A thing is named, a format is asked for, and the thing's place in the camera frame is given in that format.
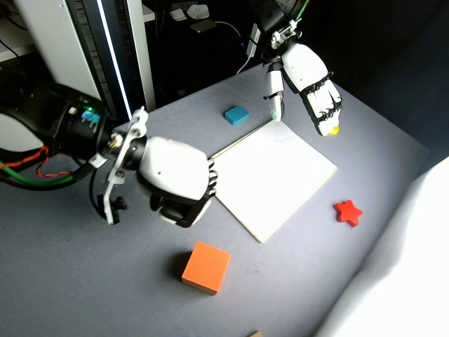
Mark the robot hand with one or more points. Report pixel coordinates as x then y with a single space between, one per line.
307 66
175 168

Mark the orange square block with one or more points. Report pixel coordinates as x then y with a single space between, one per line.
207 267

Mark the white square board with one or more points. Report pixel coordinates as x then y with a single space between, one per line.
273 182

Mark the yellow block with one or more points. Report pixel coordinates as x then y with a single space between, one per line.
335 131

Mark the blue block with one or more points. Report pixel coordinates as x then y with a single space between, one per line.
236 115

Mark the grey flat box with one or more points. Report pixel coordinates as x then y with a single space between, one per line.
203 25

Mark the grey table cloth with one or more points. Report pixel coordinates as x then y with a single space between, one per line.
105 298

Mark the red star block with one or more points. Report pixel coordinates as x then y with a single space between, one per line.
348 212

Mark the white robot body column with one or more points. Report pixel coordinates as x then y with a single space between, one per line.
70 52

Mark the white shelf board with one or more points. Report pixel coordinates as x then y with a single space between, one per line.
148 13

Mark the small brown object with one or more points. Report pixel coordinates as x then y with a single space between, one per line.
256 334

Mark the pale side desk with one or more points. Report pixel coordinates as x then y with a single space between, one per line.
17 35

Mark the large blurred white surface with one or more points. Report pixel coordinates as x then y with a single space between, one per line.
403 263

